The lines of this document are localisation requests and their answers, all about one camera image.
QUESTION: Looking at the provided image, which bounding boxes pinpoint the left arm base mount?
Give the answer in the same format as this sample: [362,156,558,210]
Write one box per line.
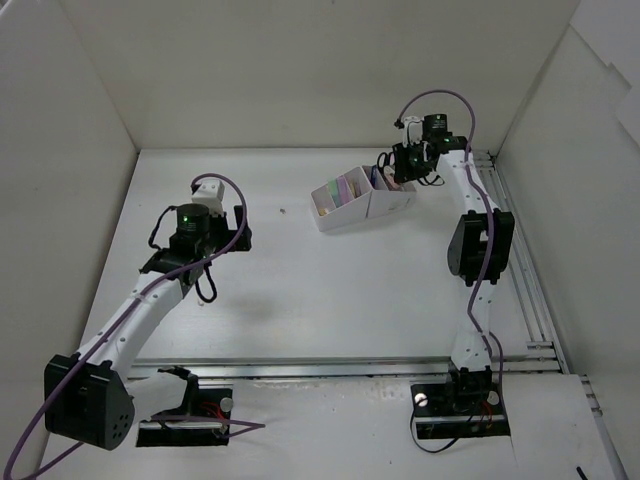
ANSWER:
[136,367,234,448]

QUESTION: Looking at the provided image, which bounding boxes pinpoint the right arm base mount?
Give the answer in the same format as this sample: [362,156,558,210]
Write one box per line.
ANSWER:
[409,368,511,455]

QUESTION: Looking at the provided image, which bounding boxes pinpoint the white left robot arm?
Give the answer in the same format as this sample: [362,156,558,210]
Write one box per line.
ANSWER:
[44,203,251,451]

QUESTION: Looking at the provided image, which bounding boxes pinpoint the purple highlighter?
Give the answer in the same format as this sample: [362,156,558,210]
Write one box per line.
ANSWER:
[336,176,351,205]

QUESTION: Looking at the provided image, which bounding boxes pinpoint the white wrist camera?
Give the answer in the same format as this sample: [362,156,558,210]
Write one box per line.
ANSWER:
[394,116,424,147]
[191,179,225,217]

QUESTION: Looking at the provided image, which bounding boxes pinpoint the pink eraser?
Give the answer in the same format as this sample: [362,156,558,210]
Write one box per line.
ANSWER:
[383,173,404,191]

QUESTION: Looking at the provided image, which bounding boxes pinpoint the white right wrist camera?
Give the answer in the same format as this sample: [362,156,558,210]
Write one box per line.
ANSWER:
[394,116,424,147]

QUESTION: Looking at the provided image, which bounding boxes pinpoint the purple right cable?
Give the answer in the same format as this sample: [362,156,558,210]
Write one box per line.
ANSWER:
[401,89,504,386]

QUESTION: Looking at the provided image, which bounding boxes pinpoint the aluminium front rail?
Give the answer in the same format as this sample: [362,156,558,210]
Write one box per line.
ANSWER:
[74,355,506,385]

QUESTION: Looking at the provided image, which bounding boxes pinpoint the green capped marker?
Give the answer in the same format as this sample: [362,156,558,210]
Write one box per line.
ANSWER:
[327,179,342,208]

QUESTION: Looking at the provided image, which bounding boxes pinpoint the pink white desk organizer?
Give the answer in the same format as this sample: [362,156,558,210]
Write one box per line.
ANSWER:
[311,165,417,232]

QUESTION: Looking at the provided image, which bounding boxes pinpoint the purple cable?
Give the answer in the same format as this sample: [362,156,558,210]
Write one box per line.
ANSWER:
[2,173,266,480]
[401,89,504,386]

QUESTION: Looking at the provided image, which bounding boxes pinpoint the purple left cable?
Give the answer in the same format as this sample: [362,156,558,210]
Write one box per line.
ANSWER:
[2,173,266,480]

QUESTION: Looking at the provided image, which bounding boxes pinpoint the yellow ruler strip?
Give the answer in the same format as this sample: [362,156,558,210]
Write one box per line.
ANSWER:
[351,180,363,198]

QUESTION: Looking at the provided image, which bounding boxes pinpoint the small scissors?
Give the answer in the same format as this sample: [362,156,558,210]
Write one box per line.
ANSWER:
[376,151,395,173]

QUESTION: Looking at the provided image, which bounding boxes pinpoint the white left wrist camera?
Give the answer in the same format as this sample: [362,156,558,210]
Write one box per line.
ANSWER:
[191,179,225,217]

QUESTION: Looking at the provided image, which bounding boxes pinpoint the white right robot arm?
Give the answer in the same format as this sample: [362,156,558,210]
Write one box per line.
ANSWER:
[392,114,515,373]

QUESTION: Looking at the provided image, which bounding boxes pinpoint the aluminium side rail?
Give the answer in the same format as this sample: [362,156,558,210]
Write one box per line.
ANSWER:
[471,147,606,416]

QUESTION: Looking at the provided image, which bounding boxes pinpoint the blue pen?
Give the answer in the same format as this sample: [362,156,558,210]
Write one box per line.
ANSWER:
[369,166,378,189]

